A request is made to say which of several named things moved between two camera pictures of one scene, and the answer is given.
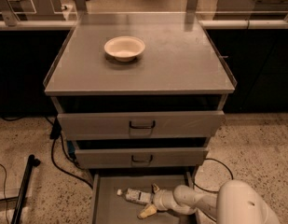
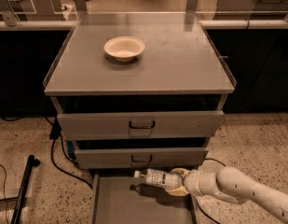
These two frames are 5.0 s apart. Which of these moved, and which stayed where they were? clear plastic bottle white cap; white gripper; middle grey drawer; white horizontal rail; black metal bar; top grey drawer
Moved: clear plastic bottle white cap; white gripper
Stayed: white horizontal rail; black metal bar; top grey drawer; middle grey drawer
